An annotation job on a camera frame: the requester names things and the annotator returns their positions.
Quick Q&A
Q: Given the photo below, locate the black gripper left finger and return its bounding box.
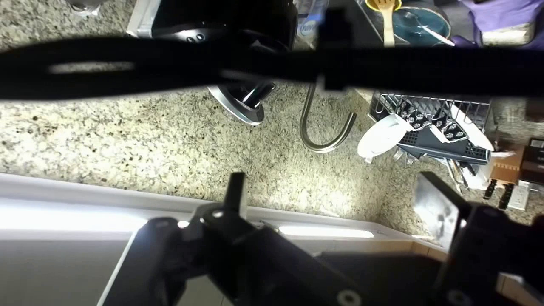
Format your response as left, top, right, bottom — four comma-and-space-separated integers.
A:
96, 170, 364, 306

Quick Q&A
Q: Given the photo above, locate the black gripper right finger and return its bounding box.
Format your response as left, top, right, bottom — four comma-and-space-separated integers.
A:
415, 170, 544, 306

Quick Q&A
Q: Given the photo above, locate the wooden knife block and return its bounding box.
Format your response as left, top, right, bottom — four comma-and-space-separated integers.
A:
483, 148, 532, 212

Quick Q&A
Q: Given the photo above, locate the black printed box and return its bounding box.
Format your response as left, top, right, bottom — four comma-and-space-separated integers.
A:
519, 134, 544, 185

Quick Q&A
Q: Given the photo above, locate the wooden upper cabinet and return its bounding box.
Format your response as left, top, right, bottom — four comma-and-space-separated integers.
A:
0, 172, 544, 306

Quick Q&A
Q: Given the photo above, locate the dish rack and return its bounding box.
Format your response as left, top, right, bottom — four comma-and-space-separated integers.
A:
356, 90, 502, 189

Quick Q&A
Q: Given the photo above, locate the white plate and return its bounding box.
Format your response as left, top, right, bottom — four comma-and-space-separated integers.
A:
356, 114, 412, 165

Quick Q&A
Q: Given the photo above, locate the black coffee maker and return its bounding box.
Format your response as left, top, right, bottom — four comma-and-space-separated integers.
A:
126, 0, 301, 127

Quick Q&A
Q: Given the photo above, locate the metal faucet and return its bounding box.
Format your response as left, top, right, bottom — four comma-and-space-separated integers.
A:
298, 78, 361, 156

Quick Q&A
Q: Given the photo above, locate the teal glass bowl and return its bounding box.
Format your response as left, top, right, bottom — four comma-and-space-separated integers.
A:
393, 5, 456, 49

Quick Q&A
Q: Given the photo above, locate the purple white dish cloth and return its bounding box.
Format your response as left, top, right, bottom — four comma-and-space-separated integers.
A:
458, 0, 544, 47

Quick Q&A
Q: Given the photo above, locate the wooden spoon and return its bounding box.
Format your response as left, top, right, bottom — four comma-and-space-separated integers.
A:
364, 0, 405, 49

